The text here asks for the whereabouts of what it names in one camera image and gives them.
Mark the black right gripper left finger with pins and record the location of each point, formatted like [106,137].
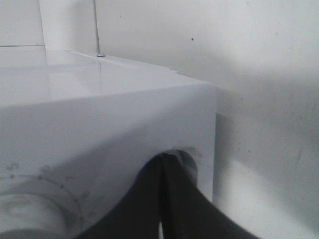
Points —
[137,214]

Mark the white lower microwave knob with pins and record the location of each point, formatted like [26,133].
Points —
[38,209]

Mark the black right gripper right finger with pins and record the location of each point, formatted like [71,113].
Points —
[185,211]

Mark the white microwave oven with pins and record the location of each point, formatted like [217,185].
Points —
[91,123]

